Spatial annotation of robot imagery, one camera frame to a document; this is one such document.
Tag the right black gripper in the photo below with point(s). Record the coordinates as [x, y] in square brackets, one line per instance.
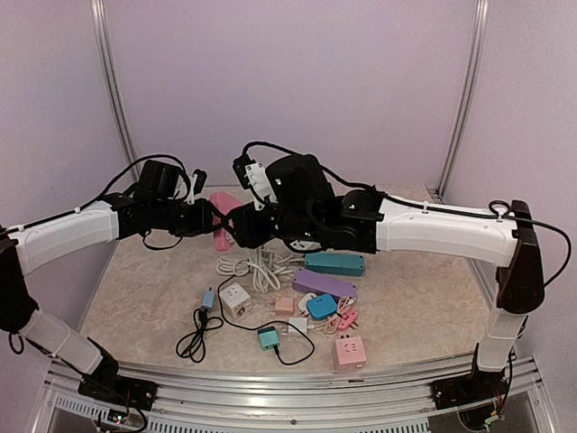
[248, 234]

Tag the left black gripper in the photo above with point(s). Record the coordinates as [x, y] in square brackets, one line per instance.
[203, 218]

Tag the pink triangular socket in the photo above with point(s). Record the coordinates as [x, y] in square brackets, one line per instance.
[224, 203]

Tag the white cube socket adapter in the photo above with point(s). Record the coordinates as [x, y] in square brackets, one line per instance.
[237, 301]

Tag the light blue charger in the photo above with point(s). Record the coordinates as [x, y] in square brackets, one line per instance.
[208, 300]

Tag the pink charger plug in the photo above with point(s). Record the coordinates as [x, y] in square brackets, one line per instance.
[283, 306]

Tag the small white plug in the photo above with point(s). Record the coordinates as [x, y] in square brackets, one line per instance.
[302, 303]

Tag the blue plug adapter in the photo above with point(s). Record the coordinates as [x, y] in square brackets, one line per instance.
[321, 307]

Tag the white usb charger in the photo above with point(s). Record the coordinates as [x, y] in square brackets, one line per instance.
[297, 326]

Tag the teal usb charger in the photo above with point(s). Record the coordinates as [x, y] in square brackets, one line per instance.
[268, 338]

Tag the pink socket adapter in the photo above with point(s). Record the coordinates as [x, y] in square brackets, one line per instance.
[348, 320]

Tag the pink cube socket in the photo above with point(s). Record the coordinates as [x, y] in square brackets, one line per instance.
[348, 354]

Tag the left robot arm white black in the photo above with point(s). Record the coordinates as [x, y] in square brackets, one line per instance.
[164, 198]

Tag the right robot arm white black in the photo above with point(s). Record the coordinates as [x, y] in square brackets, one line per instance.
[294, 201]

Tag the white power strip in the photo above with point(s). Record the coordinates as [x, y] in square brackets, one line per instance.
[301, 246]

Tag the purple power strip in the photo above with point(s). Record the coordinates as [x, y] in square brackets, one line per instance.
[312, 282]

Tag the teal power strip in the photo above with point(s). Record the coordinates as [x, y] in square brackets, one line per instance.
[335, 263]

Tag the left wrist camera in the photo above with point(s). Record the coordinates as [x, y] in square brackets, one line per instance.
[198, 180]

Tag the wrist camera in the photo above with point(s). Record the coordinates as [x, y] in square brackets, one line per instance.
[198, 180]
[252, 176]

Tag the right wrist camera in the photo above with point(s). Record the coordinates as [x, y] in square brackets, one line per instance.
[252, 176]

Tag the front aluminium rail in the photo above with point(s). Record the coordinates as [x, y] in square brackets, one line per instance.
[396, 399]

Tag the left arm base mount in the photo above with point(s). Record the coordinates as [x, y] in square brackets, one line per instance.
[121, 392]

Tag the left aluminium frame post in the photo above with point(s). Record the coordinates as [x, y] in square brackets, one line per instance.
[106, 56]

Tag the aluminium frame post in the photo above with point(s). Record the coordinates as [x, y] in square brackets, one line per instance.
[467, 94]
[106, 56]

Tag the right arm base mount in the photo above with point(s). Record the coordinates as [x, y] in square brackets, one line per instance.
[469, 388]

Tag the right aluminium frame post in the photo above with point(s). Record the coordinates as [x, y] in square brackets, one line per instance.
[467, 94]

